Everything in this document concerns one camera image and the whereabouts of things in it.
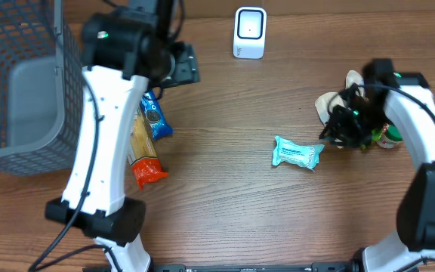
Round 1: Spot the green snack packet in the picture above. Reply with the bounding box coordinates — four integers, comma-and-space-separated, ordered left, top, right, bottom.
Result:
360, 123, 388, 150

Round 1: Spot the beige paper bag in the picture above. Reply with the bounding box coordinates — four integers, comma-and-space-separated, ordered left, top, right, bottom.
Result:
315, 70, 369, 149

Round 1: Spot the green lid jar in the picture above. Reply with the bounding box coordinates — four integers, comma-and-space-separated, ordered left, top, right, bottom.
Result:
376, 124, 403, 149

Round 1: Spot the blue Oreo cookie pack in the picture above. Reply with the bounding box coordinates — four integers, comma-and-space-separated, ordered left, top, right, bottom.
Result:
140, 89, 174, 141

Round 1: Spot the teal snack packet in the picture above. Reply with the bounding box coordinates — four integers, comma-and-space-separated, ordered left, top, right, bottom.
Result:
272, 135, 325, 171

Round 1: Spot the red snack packet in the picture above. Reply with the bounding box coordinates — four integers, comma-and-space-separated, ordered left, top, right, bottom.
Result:
127, 108, 168, 190

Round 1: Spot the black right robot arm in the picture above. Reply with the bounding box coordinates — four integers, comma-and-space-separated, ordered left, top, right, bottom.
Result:
315, 59, 435, 271

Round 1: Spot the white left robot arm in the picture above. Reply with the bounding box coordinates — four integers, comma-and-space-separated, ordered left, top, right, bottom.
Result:
45, 0, 199, 271

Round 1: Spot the white barcode scanner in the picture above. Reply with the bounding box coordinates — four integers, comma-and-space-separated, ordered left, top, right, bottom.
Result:
233, 7, 267, 59

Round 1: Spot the dark grey plastic basket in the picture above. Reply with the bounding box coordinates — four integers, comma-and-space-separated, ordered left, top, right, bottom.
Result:
0, 0, 84, 175

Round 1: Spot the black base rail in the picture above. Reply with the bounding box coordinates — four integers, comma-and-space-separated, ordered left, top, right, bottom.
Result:
150, 261, 359, 272

